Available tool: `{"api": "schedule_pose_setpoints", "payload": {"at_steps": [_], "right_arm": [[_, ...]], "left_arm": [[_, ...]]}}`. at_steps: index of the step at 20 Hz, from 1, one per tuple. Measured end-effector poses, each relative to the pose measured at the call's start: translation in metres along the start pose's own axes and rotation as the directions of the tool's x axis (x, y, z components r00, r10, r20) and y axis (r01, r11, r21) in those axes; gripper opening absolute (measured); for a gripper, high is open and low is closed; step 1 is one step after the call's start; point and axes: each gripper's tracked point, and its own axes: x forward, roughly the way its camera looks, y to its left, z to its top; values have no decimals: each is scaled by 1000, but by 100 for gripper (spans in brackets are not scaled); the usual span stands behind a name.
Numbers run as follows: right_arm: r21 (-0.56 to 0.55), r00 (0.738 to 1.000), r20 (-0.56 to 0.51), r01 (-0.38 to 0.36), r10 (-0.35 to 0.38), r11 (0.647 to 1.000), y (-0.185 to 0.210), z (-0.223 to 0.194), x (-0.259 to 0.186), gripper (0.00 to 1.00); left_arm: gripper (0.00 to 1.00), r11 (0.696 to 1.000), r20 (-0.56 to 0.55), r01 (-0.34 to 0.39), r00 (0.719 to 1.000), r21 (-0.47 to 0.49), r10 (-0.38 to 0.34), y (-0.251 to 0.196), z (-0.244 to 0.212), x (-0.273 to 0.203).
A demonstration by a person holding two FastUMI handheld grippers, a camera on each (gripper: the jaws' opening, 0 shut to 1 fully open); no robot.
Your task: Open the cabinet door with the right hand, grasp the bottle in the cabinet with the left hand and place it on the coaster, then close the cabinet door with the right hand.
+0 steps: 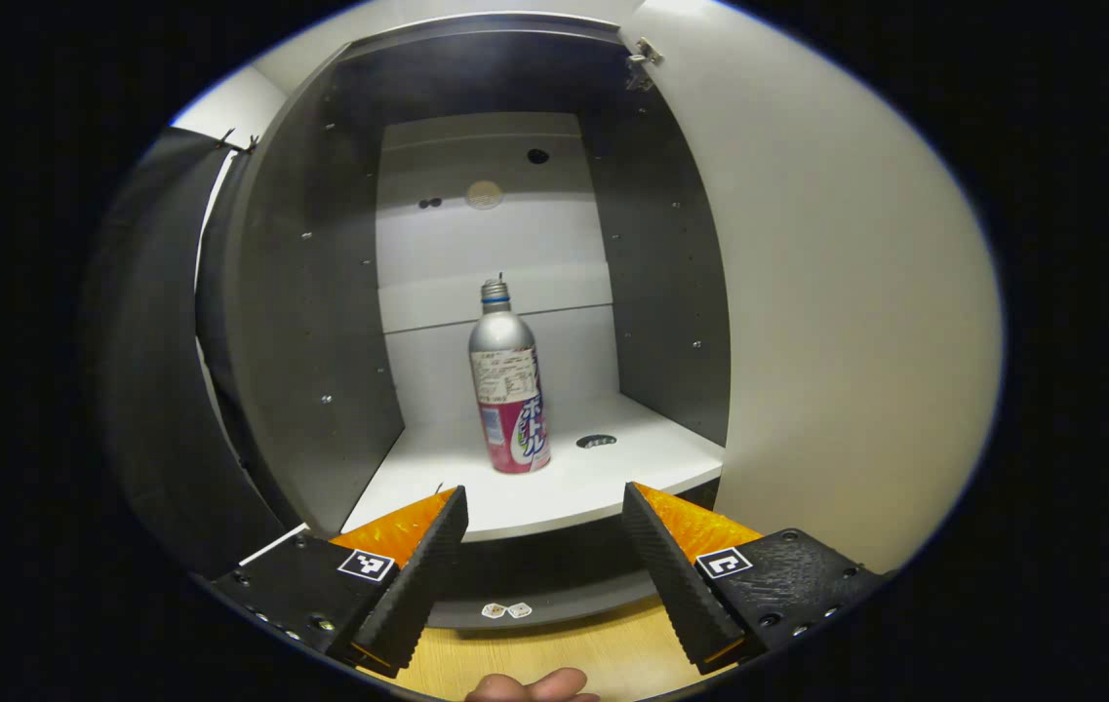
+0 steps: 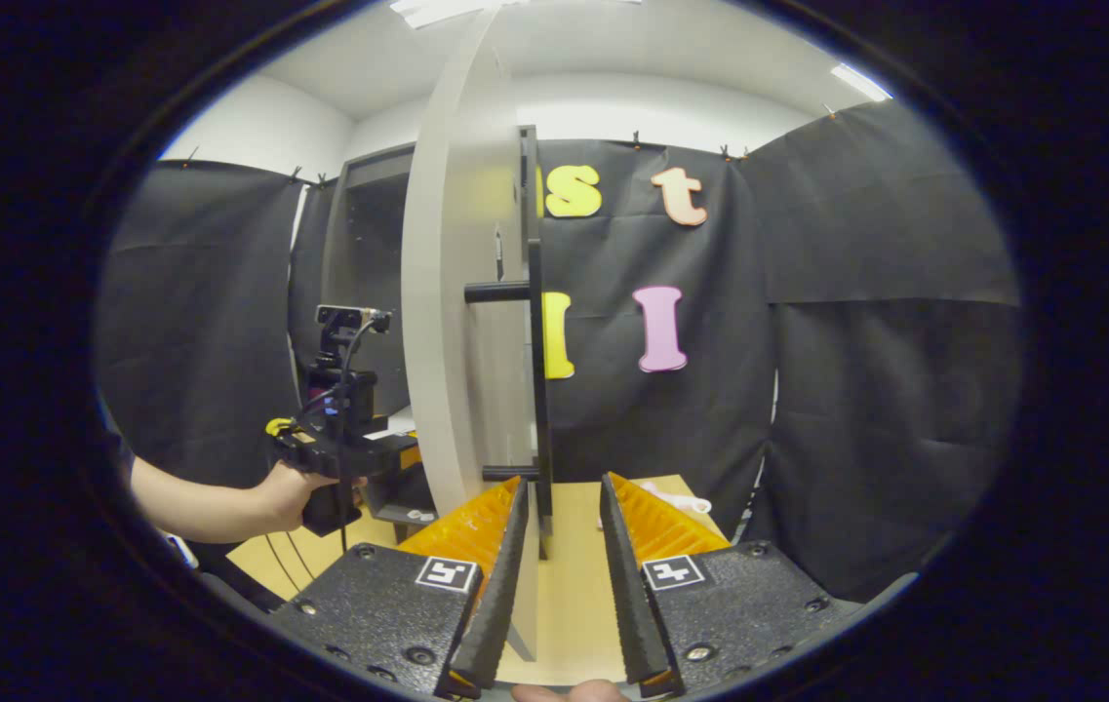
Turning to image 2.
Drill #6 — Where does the grey cabinet door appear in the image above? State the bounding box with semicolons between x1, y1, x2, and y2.
401;5;555;664

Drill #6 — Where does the black backdrop cloth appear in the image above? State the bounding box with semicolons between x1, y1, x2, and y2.
96;97;1023;601

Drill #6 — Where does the dark grey cabinet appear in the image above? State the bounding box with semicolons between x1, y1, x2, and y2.
320;125;543;542

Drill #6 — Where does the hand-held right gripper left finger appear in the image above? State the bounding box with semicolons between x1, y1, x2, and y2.
266;475;532;701

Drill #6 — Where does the long ceiling light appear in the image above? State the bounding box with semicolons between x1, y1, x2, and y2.
830;61;893;104
388;0;516;30

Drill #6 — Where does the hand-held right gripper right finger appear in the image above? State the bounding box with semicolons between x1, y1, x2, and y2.
598;472;864;698

